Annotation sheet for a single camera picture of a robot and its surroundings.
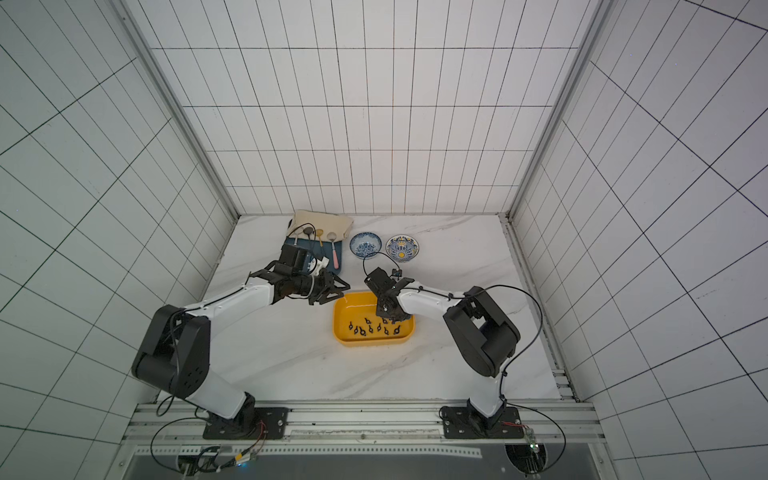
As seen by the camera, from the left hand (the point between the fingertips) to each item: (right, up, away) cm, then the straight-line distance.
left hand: (343, 293), depth 85 cm
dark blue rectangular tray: (-8, +12, +23) cm, 27 cm away
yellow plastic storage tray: (+3, -10, +5) cm, 11 cm away
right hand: (+10, -8, +8) cm, 15 cm away
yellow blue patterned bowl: (+18, +12, +22) cm, 31 cm away
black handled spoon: (-18, +19, +30) cm, 40 cm away
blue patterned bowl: (+5, +14, +24) cm, 28 cm away
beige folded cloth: (-11, +23, +33) cm, 41 cm away
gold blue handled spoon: (-14, +18, +29) cm, 37 cm away
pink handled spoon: (-9, +17, +26) cm, 32 cm away
